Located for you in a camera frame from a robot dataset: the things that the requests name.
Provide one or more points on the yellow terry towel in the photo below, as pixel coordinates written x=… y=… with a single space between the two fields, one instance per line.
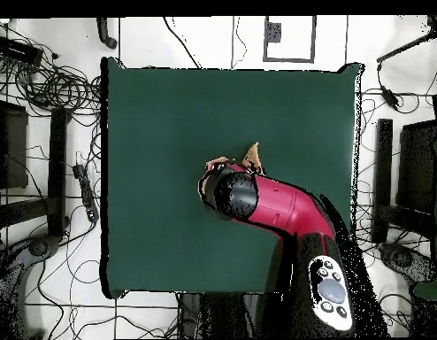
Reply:
x=253 y=157

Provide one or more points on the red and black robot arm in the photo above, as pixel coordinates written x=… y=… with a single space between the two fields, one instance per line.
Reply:
x=285 y=205

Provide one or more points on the dark green tablecloth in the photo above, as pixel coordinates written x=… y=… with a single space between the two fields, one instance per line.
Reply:
x=151 y=124

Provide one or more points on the long black power strip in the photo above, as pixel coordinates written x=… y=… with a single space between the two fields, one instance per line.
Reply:
x=85 y=191

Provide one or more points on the black stand bar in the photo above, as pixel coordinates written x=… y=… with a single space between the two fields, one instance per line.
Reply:
x=57 y=170
x=383 y=177

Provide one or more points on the small grey box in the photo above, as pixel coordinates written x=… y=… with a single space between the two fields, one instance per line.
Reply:
x=273 y=32

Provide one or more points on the grey caster foot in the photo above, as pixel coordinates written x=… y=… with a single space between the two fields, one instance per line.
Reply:
x=402 y=258
x=38 y=248

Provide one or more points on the black power adapter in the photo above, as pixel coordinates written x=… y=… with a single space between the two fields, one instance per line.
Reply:
x=389 y=96

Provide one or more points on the dark rectangular panel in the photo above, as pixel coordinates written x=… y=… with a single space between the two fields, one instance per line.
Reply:
x=416 y=166
x=13 y=148

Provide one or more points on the black pole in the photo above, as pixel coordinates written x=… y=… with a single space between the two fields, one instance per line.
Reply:
x=402 y=49

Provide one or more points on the black electronics box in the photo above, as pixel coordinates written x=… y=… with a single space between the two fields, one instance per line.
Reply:
x=18 y=51

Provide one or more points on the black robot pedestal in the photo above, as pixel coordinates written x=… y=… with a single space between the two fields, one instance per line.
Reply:
x=218 y=315

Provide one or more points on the grey square frame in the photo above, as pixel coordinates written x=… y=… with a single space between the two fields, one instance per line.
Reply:
x=265 y=53

